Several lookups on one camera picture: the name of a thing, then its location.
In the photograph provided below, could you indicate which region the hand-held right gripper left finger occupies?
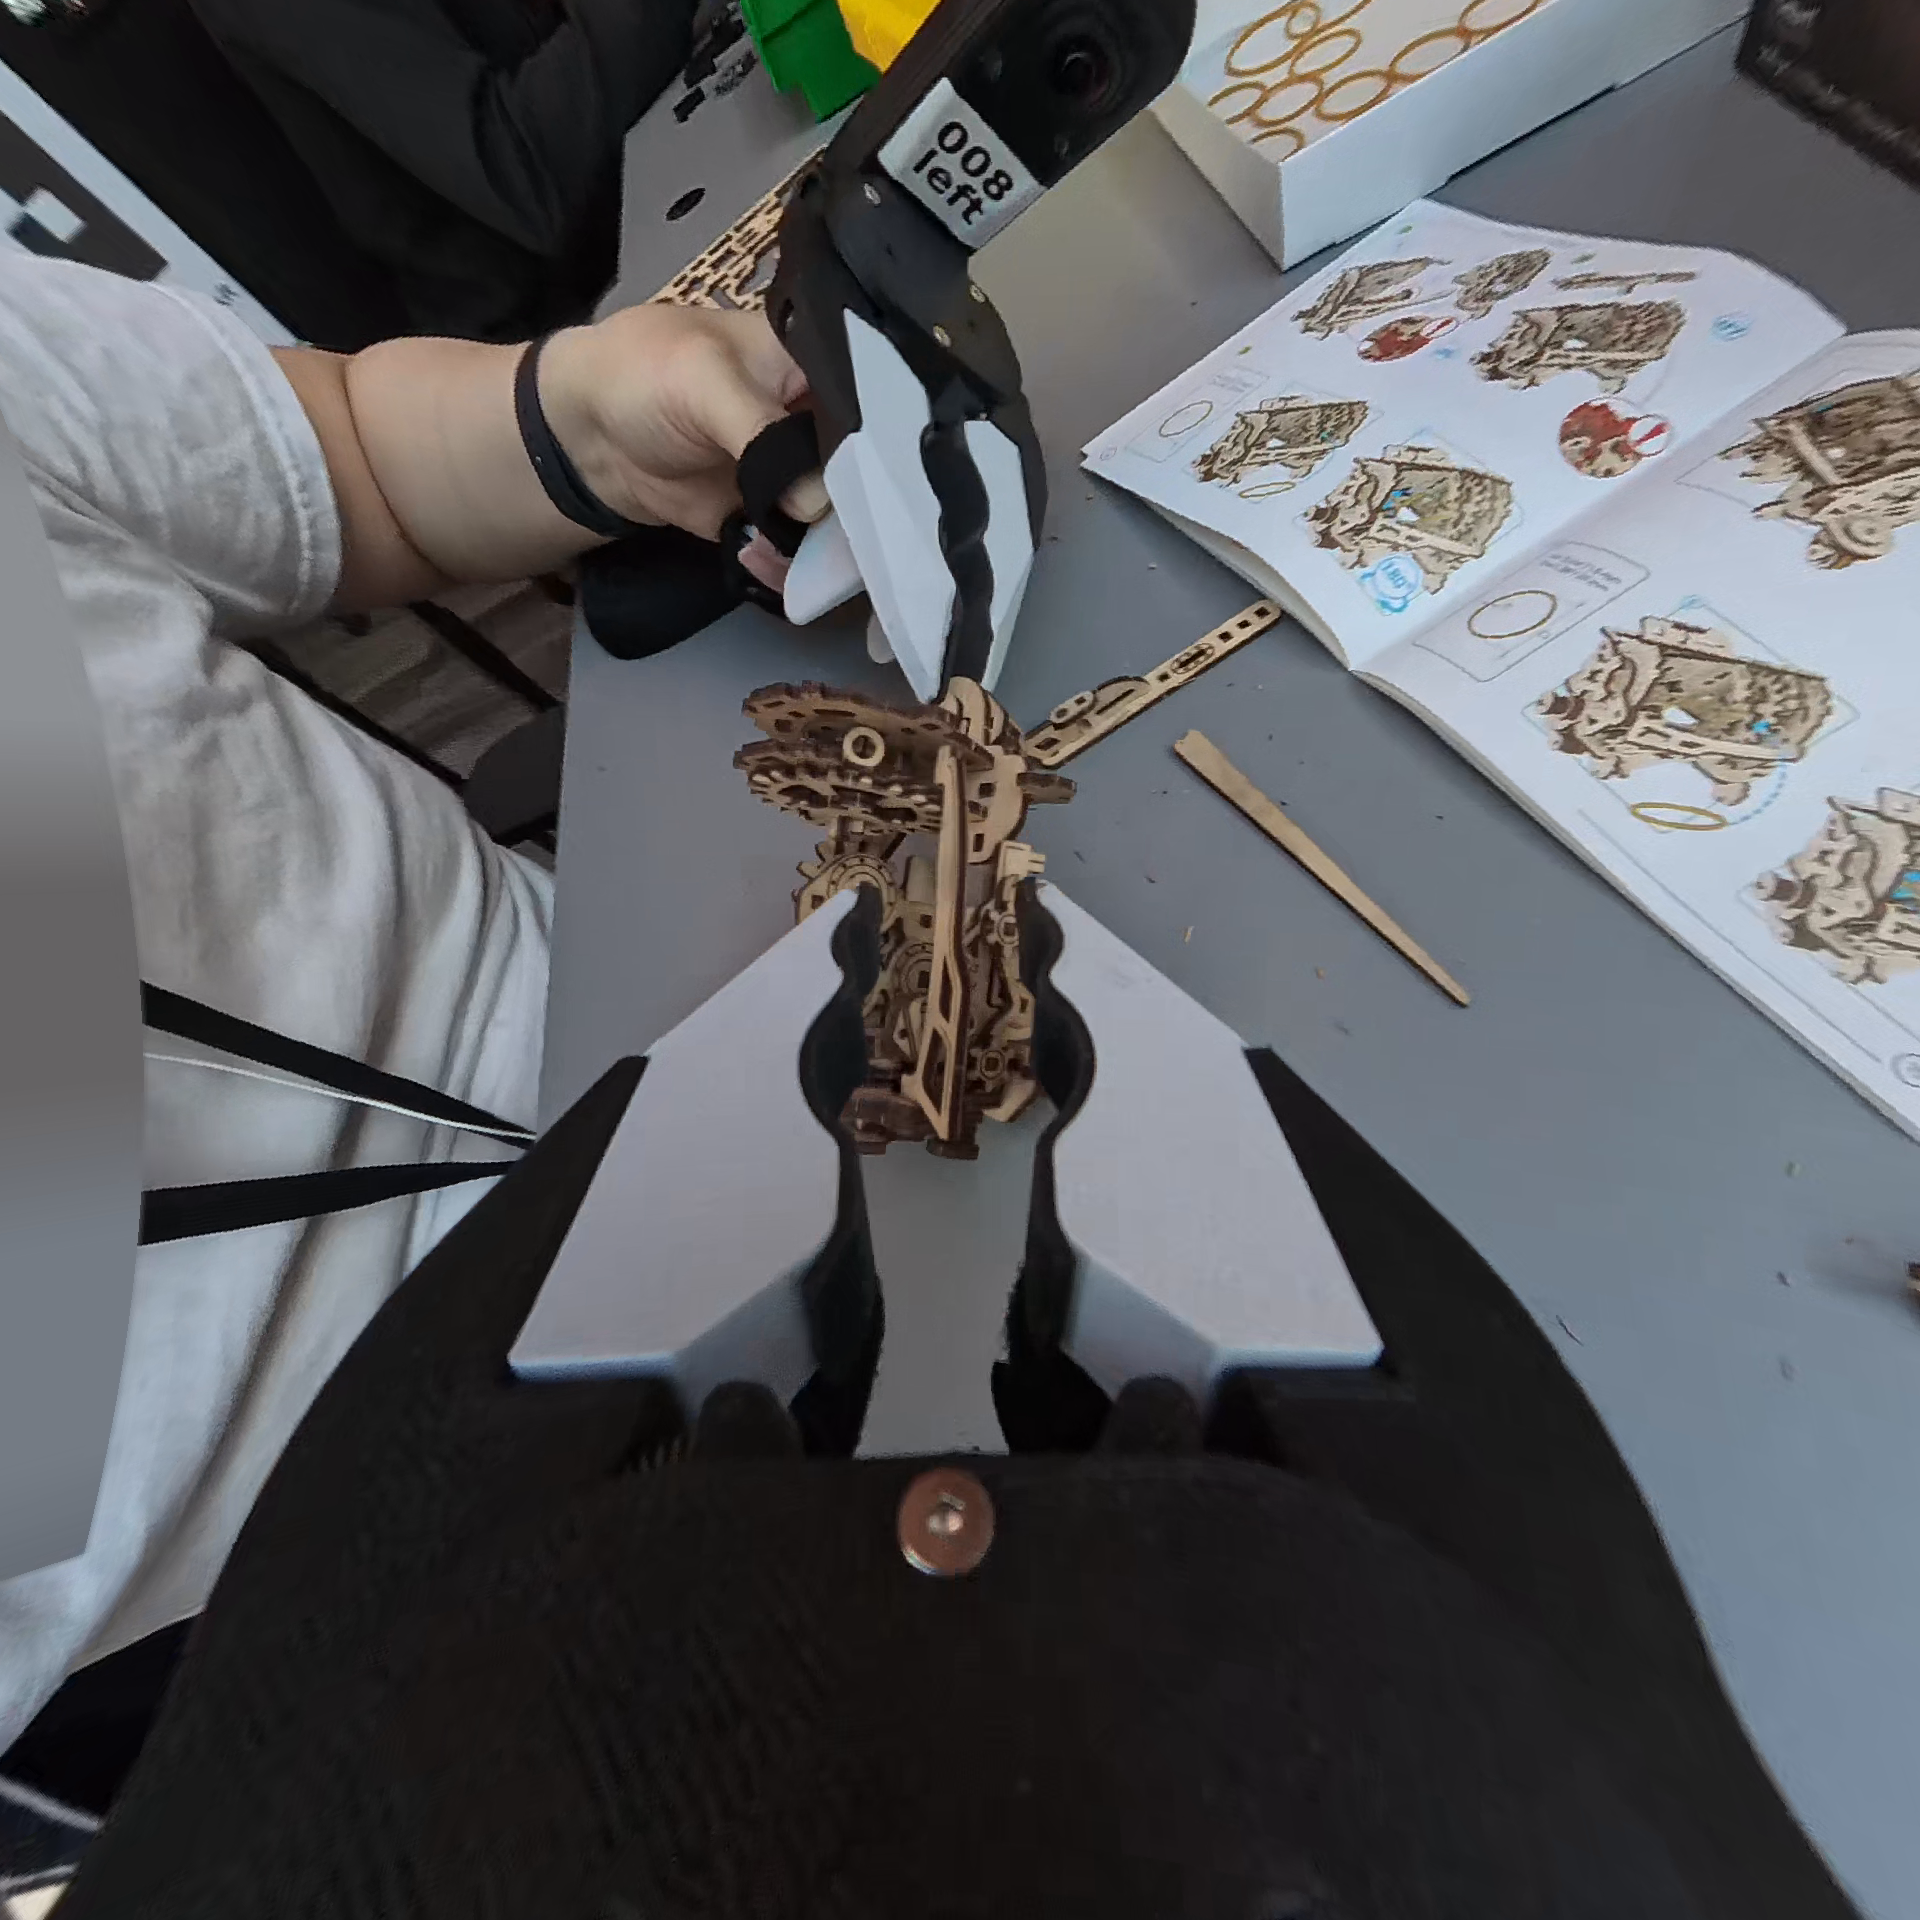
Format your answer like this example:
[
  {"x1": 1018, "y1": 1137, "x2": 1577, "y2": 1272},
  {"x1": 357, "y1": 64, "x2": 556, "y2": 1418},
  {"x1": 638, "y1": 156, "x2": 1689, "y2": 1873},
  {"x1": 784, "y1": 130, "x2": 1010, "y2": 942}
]
[{"x1": 508, "y1": 885, "x2": 889, "y2": 1461}]

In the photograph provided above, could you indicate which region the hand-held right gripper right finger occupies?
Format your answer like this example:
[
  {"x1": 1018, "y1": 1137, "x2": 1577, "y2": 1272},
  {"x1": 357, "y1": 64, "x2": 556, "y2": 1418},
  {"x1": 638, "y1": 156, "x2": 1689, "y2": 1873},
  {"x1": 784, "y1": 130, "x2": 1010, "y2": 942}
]
[{"x1": 993, "y1": 882, "x2": 1384, "y2": 1456}]

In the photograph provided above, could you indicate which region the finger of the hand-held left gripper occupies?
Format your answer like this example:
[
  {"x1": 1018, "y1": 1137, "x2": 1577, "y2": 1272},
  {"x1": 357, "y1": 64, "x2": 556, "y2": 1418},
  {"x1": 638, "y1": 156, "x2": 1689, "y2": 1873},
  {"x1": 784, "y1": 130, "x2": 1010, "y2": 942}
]
[
  {"x1": 784, "y1": 307, "x2": 973, "y2": 707},
  {"x1": 937, "y1": 411, "x2": 1050, "y2": 699}
]

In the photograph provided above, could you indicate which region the wooden slotted lever piece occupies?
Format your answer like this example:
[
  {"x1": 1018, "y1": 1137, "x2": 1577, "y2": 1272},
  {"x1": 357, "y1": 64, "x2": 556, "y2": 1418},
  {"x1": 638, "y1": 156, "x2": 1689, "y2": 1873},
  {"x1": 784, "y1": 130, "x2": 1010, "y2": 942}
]
[{"x1": 1026, "y1": 598, "x2": 1284, "y2": 770}]

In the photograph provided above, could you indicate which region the wooden mechanical model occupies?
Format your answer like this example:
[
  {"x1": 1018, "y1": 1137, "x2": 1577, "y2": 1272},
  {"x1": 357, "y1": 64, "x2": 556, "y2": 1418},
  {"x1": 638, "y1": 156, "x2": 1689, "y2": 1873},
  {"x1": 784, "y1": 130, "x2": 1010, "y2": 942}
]
[{"x1": 730, "y1": 675, "x2": 1079, "y2": 1163}]

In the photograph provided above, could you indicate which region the person's left forearm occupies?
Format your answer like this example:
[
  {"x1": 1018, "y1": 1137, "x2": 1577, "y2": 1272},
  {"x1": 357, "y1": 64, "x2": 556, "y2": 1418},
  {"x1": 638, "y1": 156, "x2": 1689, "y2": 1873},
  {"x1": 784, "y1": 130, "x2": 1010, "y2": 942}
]
[{"x1": 274, "y1": 336, "x2": 593, "y2": 609}]

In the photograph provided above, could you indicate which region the grey desk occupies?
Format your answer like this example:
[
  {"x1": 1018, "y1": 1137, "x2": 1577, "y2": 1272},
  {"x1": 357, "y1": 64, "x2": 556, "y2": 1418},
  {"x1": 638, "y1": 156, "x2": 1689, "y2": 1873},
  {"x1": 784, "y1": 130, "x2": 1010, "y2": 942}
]
[{"x1": 536, "y1": 16, "x2": 1920, "y2": 1920}]

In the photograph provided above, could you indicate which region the person's left hand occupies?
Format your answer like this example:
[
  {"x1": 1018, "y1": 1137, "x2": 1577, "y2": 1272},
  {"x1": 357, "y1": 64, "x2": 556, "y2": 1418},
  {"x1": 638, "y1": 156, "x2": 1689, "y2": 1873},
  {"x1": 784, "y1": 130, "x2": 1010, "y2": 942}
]
[{"x1": 546, "y1": 299, "x2": 838, "y2": 598}]

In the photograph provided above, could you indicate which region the green plastic bin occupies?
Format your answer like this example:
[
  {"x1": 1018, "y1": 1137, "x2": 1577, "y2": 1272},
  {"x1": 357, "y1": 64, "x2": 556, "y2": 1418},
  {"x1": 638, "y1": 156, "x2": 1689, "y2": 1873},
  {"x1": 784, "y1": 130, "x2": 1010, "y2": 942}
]
[{"x1": 738, "y1": 0, "x2": 887, "y2": 121}]

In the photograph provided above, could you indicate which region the pile of tan rubber bands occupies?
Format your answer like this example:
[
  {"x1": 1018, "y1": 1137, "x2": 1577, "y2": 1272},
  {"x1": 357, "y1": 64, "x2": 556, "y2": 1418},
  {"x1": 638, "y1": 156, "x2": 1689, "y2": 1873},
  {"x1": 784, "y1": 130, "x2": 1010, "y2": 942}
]
[{"x1": 1207, "y1": 0, "x2": 1592, "y2": 161}]

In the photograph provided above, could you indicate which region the laser-cut wooden sheet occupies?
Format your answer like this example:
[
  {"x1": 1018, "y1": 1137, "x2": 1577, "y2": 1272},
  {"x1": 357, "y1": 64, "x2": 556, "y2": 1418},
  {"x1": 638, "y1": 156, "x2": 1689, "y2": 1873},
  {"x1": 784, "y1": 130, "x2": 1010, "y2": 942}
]
[{"x1": 652, "y1": 150, "x2": 826, "y2": 314}]

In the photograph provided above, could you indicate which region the white cardboard box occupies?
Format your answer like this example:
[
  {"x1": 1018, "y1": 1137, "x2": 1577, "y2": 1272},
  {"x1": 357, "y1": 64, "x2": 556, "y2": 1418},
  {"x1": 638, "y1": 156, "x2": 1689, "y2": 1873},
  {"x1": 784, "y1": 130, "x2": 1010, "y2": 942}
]
[{"x1": 1153, "y1": 0, "x2": 1757, "y2": 275}]

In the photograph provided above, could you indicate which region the thin wooden stick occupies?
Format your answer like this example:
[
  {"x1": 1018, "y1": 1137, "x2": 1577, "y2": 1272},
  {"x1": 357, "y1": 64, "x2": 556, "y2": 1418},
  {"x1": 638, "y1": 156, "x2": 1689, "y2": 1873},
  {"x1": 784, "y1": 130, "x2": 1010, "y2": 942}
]
[{"x1": 1173, "y1": 730, "x2": 1474, "y2": 1010}]

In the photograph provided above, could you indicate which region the black wristband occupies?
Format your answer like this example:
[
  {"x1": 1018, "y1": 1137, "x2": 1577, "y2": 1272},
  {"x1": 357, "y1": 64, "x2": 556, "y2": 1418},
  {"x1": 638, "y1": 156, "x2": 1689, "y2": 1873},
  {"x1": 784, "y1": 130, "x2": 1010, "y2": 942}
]
[{"x1": 511, "y1": 336, "x2": 639, "y2": 542}]

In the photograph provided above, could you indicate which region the person's white shirt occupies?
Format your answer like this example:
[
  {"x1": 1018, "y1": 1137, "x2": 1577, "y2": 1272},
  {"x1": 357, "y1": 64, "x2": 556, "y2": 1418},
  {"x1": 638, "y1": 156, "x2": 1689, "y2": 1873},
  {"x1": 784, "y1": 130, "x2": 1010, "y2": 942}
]
[{"x1": 0, "y1": 248, "x2": 558, "y2": 1742}]

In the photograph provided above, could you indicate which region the model instruction booklet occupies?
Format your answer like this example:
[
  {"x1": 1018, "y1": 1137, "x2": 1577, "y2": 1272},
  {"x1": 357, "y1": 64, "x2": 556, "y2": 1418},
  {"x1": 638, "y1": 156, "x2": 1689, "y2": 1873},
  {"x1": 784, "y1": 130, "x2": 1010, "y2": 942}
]
[{"x1": 1079, "y1": 194, "x2": 1920, "y2": 1142}]

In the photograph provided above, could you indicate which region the dark cloth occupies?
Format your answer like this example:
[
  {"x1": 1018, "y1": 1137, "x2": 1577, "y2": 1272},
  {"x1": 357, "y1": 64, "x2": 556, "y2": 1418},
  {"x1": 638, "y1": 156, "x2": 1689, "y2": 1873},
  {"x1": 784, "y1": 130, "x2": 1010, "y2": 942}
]
[{"x1": 181, "y1": 0, "x2": 751, "y2": 355}]

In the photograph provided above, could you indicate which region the dark printed box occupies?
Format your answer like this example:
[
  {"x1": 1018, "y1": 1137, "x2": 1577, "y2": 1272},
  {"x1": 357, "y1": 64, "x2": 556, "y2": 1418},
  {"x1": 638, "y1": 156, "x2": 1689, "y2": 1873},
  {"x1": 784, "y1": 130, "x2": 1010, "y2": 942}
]
[{"x1": 1734, "y1": 0, "x2": 1920, "y2": 169}]

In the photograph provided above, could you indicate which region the white board with black marker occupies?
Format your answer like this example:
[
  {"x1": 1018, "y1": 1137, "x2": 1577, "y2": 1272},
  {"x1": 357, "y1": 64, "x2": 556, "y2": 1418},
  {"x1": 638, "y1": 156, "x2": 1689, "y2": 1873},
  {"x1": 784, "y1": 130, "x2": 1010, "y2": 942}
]
[{"x1": 0, "y1": 58, "x2": 300, "y2": 349}]

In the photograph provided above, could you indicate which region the black lanyard strap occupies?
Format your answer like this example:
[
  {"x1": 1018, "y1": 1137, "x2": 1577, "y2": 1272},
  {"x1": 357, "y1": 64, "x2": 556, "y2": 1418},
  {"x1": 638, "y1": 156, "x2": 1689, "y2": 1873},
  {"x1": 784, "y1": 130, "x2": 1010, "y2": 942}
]
[{"x1": 138, "y1": 984, "x2": 536, "y2": 1248}]

